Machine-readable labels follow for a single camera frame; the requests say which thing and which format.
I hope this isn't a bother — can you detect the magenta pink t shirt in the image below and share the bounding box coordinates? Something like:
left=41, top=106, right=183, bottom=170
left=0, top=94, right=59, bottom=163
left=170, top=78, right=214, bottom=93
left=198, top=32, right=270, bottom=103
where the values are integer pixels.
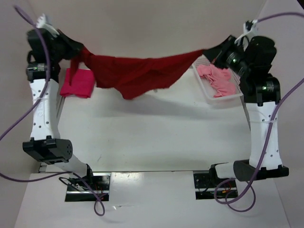
left=60, top=68, right=95, bottom=98

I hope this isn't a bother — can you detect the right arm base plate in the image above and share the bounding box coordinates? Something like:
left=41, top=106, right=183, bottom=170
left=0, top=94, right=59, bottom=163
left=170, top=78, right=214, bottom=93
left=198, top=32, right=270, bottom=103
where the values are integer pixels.
left=193, top=171, right=238, bottom=200

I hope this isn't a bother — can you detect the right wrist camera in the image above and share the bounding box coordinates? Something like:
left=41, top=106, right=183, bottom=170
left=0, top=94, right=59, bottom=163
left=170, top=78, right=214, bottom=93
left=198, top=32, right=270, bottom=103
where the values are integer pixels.
left=235, top=19, right=257, bottom=45

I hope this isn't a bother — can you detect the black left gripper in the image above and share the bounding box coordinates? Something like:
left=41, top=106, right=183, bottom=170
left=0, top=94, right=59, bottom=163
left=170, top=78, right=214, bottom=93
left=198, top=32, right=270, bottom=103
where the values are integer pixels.
left=51, top=29, right=86, bottom=62

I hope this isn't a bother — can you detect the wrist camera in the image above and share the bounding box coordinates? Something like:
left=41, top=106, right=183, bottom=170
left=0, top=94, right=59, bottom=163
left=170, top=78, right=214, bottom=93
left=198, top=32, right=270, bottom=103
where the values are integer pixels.
left=36, top=14, right=59, bottom=38
left=235, top=19, right=257, bottom=45

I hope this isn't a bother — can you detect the dark red t shirt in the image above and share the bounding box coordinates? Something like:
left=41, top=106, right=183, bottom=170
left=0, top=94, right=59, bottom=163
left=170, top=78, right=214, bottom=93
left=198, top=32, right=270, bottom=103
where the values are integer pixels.
left=69, top=47, right=203, bottom=100

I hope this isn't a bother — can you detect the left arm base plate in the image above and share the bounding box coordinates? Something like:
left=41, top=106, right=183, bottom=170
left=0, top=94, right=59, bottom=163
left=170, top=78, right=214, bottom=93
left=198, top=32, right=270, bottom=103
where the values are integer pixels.
left=60, top=172, right=111, bottom=202

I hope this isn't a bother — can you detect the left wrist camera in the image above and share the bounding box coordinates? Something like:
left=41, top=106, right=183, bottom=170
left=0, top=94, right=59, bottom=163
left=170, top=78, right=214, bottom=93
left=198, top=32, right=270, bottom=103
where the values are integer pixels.
left=36, top=14, right=59, bottom=38

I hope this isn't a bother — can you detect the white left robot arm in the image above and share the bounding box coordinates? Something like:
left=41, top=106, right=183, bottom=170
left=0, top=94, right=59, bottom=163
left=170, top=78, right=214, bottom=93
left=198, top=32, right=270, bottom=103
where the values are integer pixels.
left=22, top=28, right=95, bottom=190

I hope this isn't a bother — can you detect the white plastic basket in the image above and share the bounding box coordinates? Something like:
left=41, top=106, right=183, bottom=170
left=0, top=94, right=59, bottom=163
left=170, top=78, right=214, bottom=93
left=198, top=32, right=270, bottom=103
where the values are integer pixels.
left=192, top=56, right=243, bottom=104

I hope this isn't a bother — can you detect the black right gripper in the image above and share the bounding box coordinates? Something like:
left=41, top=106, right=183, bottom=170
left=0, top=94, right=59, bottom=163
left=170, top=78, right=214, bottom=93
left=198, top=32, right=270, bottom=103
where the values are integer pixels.
left=203, top=34, right=253, bottom=77

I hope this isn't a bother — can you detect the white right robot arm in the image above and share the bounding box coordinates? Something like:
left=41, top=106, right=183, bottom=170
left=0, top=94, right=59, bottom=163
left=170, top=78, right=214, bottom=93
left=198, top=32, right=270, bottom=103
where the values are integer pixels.
left=203, top=36, right=289, bottom=187

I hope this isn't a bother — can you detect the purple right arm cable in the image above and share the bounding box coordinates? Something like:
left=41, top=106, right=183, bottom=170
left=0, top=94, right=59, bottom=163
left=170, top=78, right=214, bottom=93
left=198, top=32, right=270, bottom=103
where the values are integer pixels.
left=213, top=11, right=304, bottom=213

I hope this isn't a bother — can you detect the light pink t shirt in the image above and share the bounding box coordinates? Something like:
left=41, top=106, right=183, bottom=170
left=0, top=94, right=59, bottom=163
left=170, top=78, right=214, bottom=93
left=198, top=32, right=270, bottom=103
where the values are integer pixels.
left=196, top=64, right=236, bottom=98

